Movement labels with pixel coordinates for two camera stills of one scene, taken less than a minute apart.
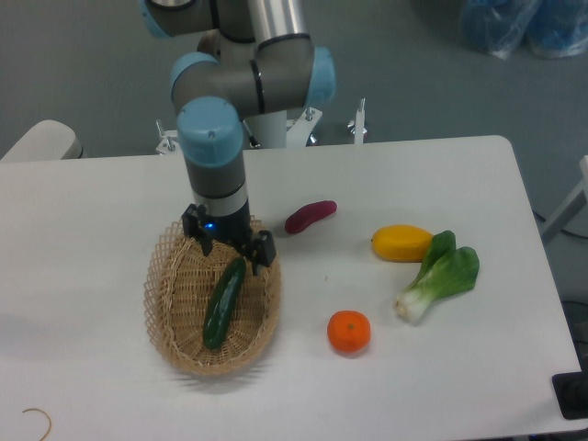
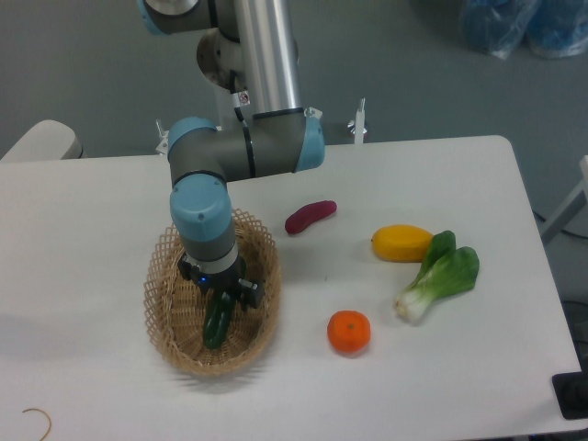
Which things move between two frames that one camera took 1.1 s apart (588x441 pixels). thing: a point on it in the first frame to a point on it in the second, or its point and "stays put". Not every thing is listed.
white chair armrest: [46, 140] stays put
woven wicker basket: [180, 283] stays put
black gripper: [234, 228] to [250, 294]
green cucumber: [223, 301] stays put
